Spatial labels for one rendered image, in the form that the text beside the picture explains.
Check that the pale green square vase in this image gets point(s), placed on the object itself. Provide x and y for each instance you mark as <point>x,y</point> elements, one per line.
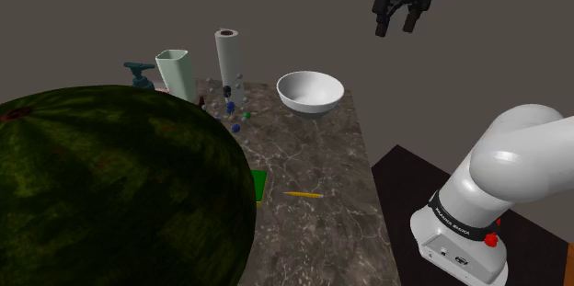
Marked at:
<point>177,74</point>

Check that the teal soap dispenser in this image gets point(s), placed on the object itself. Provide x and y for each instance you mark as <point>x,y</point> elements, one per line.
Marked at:
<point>140,76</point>

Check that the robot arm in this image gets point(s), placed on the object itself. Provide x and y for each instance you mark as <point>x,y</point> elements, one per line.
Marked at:
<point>502,173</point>

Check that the yellow pencil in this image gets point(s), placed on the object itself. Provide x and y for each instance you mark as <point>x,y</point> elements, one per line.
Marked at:
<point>304,194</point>

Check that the white bowl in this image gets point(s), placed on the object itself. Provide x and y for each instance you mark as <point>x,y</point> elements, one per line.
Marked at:
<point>309,92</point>

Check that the dark green watermelon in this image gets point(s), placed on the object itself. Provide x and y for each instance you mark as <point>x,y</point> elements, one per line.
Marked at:
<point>112,186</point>

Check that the dark robot stand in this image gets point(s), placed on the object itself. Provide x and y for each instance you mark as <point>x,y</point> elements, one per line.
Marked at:
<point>403,186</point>

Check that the green sponge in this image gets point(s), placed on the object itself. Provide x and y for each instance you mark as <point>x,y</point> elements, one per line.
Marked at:
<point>258,184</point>

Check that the molecule model with coloured balls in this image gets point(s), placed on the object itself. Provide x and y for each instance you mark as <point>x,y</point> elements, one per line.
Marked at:
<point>231,106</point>

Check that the white paper towel roll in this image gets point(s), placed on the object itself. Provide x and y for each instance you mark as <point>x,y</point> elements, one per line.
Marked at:
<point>228,61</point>

